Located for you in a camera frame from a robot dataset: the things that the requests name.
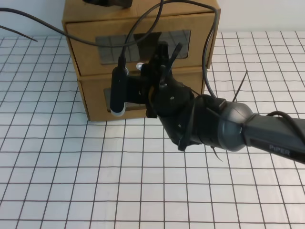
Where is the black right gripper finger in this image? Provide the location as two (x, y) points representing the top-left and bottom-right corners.
(165, 43), (183, 72)

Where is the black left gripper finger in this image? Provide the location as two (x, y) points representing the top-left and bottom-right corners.
(153, 41), (169, 62)

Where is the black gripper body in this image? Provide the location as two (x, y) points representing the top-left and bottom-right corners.
(140, 56), (173, 118)

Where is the white drawer handle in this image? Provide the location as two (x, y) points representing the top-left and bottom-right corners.
(136, 62), (144, 71)

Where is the brown cardboard drawer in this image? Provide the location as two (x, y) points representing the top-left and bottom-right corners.
(63, 2), (214, 76)

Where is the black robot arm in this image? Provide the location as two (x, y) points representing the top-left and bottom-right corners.
(141, 42), (305, 163)

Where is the lower brown cardboard shoebox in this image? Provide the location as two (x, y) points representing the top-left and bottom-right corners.
(77, 67), (202, 121)

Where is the white grid tablecloth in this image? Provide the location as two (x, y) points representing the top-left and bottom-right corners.
(0, 36), (305, 229)

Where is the upper brown cardboard box shell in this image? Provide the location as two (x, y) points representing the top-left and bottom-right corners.
(62, 0), (214, 75)

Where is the dark object atop box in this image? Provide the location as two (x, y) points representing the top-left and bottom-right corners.
(83, 0), (133, 8)

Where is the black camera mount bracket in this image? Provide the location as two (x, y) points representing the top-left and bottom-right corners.
(126, 76), (152, 104)

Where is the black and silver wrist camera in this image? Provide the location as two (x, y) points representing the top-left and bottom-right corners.
(110, 55), (128, 116)

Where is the black camera cable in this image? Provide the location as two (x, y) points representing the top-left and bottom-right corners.
(0, 0), (220, 98)

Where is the thin black loose cable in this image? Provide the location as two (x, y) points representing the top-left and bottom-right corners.
(0, 25), (38, 43)

